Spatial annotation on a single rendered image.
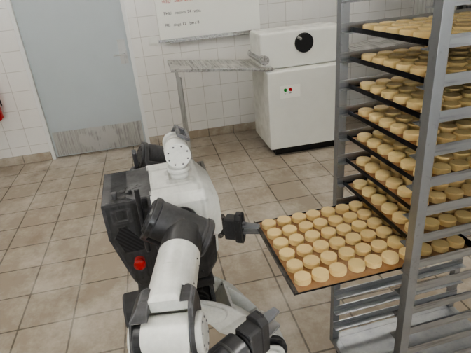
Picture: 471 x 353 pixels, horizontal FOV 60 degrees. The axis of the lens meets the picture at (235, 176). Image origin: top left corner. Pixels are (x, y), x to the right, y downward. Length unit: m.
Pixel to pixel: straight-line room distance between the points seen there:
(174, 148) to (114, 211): 0.22
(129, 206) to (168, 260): 0.29
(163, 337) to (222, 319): 0.61
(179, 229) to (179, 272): 0.13
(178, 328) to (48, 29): 4.26
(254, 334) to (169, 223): 0.34
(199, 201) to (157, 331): 0.40
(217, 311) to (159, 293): 0.58
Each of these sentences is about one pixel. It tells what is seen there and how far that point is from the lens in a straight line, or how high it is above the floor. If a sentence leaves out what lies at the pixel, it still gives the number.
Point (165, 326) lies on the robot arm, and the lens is 0.75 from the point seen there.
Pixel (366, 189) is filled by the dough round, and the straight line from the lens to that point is 1.50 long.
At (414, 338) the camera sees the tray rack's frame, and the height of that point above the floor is 0.15.
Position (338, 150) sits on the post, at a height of 1.09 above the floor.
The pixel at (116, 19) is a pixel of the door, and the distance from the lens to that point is 4.69.
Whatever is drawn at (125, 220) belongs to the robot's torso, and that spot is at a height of 1.14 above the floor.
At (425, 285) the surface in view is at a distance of 1.42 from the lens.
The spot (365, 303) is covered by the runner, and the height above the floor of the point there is 0.32.
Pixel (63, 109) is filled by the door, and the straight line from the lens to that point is 4.92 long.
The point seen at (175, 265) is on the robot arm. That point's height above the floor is 1.19.
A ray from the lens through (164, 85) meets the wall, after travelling 4.75.
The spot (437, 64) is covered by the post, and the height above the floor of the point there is 1.46.
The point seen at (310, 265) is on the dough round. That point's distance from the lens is 1.28.
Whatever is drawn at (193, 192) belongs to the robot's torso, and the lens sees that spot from 1.05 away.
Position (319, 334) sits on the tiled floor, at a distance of 2.29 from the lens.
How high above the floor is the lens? 1.67
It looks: 26 degrees down
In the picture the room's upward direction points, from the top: 5 degrees counter-clockwise
